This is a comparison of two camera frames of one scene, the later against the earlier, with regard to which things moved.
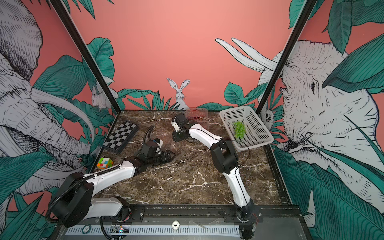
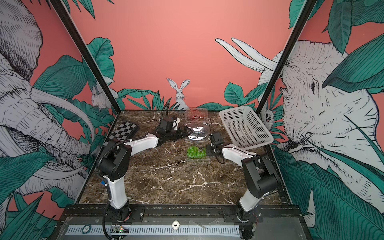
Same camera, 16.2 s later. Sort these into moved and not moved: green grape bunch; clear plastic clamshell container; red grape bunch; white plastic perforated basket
Moved: green grape bunch
Not moved: clear plastic clamshell container; white plastic perforated basket; red grape bunch
